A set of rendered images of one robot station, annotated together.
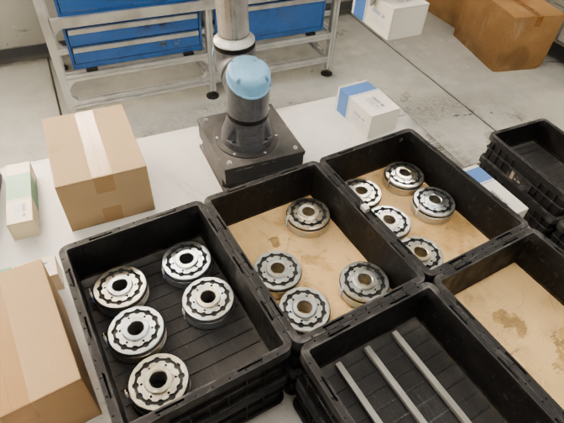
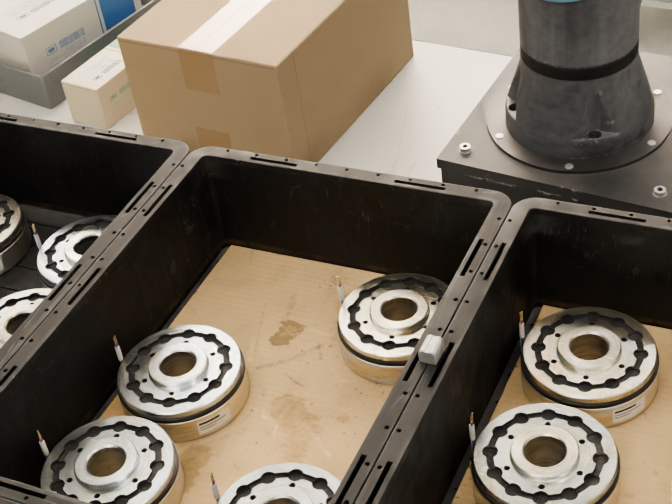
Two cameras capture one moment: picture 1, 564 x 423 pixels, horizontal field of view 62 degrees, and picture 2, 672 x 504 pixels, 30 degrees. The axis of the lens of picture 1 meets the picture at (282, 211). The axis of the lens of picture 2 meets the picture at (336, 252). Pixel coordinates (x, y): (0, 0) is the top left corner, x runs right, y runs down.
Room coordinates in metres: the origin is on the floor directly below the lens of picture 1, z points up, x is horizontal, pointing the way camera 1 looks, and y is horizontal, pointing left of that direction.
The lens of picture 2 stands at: (0.39, -0.72, 1.54)
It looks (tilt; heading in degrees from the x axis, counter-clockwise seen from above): 39 degrees down; 64
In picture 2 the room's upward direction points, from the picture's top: 9 degrees counter-clockwise
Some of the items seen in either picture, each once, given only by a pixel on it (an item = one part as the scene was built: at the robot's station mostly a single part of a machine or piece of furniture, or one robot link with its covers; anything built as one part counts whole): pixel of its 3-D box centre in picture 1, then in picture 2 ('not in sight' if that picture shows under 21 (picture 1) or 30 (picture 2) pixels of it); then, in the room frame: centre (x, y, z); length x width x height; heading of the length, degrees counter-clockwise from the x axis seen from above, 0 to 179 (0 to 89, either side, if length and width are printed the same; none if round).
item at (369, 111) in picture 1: (366, 108); not in sight; (1.40, -0.27, 0.75); 0.20 x 0.12 x 0.09; 32
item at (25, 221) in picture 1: (22, 199); (143, 59); (0.86, 0.70, 0.73); 0.24 x 0.06 x 0.06; 25
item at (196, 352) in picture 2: (277, 268); (178, 365); (0.59, 0.00, 0.86); 0.05 x 0.05 x 0.01
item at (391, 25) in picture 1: (388, 7); not in sight; (1.40, -0.27, 1.09); 0.20 x 0.12 x 0.09; 28
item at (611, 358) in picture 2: (361, 190); (589, 348); (0.85, -0.19, 0.86); 0.05 x 0.05 x 0.01
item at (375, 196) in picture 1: (361, 192); (589, 353); (0.85, -0.19, 0.86); 0.10 x 0.10 x 0.01
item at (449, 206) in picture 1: (434, 201); not in sight; (0.84, -0.37, 0.86); 0.10 x 0.10 x 0.01
